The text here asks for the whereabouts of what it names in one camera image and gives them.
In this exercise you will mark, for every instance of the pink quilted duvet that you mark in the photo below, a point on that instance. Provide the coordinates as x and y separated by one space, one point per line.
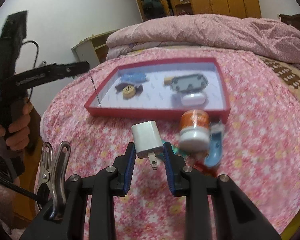
262 36

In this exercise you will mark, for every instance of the white usb wall charger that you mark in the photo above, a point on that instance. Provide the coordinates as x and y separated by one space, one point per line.
147 141

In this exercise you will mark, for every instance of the wooden key-shaped piece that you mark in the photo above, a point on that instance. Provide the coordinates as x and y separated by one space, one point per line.
168 80

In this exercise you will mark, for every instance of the red shallow cardboard box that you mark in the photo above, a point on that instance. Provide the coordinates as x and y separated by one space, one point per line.
158 101

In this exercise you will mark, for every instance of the beige patterned pillow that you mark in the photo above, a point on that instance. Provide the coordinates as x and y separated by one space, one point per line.
288 74

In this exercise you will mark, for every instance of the grey oval plastic plate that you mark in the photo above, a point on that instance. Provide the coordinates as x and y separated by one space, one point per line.
189 83

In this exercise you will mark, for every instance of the person's left hand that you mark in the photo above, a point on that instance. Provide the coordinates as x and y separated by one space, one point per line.
19 129

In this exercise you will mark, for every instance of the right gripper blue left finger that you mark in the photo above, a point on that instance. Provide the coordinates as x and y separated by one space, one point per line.
124 165

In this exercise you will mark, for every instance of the blue foil packet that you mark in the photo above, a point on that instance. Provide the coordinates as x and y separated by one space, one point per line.
135 78

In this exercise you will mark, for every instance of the blue plastic shoehorn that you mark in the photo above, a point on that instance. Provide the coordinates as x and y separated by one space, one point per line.
215 152

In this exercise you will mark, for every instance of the wooden face doll keychain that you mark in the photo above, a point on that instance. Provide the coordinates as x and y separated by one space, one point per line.
129 90

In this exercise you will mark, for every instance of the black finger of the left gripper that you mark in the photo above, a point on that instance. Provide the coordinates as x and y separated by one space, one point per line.
61 71

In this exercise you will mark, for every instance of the white earbuds case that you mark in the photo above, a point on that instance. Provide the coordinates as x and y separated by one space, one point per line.
193 99

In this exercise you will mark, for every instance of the orange white pill bottle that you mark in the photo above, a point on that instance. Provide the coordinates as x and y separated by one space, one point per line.
194 135

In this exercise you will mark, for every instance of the small white bedside shelf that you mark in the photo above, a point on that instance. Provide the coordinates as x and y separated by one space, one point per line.
92 49

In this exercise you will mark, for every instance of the silver metal clamp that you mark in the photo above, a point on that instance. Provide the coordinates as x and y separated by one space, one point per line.
52 169

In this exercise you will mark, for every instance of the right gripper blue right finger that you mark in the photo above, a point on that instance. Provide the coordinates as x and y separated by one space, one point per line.
174 165

